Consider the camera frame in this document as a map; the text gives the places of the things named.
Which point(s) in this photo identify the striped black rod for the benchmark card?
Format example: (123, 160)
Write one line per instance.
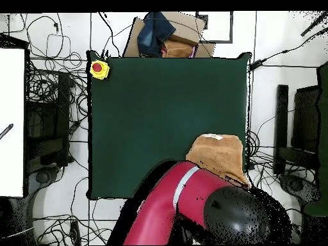
(6, 131)

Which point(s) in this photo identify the black floor stand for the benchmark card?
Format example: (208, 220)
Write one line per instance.
(64, 115)
(282, 115)

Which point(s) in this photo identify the orange folded cloth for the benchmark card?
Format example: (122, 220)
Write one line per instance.
(176, 50)

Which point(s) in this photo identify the yellow emergency stop button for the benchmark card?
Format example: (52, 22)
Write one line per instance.
(102, 74)

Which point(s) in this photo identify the blue denim jeans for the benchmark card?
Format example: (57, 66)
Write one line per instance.
(153, 33)

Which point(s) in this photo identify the black floor base foot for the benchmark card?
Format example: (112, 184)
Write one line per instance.
(294, 184)
(42, 176)

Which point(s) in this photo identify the black power adapter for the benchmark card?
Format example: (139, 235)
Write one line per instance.
(256, 64)

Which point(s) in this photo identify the dark green table cloth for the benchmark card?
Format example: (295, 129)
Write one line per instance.
(153, 115)

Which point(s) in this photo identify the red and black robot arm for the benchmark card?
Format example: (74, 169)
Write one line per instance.
(159, 217)

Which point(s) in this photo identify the brown cardboard box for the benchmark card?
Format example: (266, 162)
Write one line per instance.
(187, 28)

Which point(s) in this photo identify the thin black rectangular frame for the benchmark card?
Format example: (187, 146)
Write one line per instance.
(217, 41)

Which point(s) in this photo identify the tan terry towel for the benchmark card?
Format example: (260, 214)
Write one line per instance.
(217, 153)

